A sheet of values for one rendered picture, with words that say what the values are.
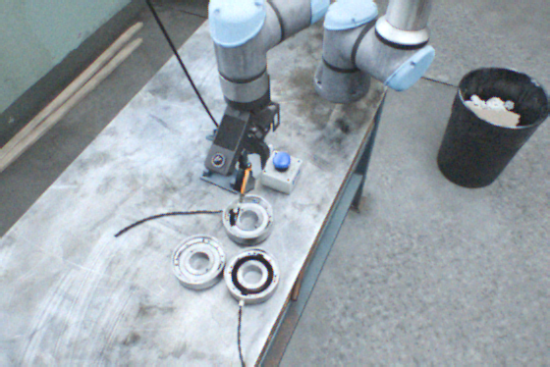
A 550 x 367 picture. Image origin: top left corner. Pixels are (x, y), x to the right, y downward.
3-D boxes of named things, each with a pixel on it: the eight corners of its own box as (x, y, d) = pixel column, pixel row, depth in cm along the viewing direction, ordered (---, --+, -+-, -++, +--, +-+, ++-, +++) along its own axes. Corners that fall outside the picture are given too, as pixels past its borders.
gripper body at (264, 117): (281, 127, 82) (280, 77, 72) (258, 160, 77) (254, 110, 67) (246, 114, 84) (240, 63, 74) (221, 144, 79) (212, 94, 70)
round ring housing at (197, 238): (166, 283, 87) (161, 274, 84) (189, 237, 93) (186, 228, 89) (214, 299, 85) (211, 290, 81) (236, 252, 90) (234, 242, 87)
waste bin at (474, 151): (498, 206, 189) (546, 139, 154) (420, 180, 198) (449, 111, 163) (511, 150, 207) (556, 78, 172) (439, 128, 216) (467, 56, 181)
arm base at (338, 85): (325, 59, 125) (328, 28, 117) (377, 74, 121) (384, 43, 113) (304, 93, 117) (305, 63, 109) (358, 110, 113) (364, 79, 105)
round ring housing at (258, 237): (282, 215, 95) (282, 204, 92) (260, 255, 90) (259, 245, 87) (240, 197, 98) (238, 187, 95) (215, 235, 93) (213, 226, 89)
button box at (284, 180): (290, 195, 98) (290, 183, 94) (261, 184, 100) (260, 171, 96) (304, 169, 103) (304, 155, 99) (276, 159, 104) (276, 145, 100)
